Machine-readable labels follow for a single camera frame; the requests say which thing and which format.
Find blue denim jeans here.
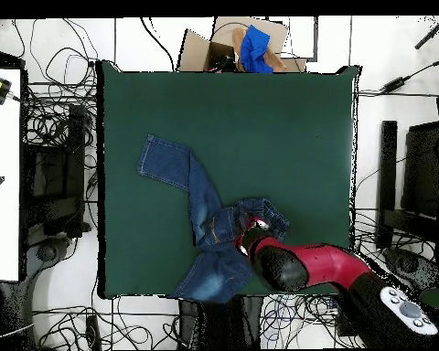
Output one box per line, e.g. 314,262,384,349
136,133,291,305

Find black flat panel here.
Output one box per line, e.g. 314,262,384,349
400,120,439,221

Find dark green table cloth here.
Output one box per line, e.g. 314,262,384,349
96,59,360,299

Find black upright bar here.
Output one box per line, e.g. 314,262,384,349
375,120,399,250

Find grey swivel chair base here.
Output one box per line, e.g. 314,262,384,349
23,235,76,293
381,246,439,293

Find bright blue cloth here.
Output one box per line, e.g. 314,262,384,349
239,24,275,73

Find brown cardboard box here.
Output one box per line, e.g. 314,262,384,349
177,16,308,73

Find black power strip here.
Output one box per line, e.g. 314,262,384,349
84,314,102,350

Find black equipment stand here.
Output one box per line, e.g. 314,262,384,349
24,103,91,239

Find black rod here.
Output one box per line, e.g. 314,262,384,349
413,16,439,50

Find white side table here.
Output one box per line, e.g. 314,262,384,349
0,68,22,282

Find black cable bundle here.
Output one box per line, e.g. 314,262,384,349
259,293,352,348
352,207,436,257
13,17,100,149
32,294,182,350

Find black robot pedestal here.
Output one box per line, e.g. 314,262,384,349
177,296,264,350

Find black power adapter cable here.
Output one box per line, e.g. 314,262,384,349
358,54,439,98

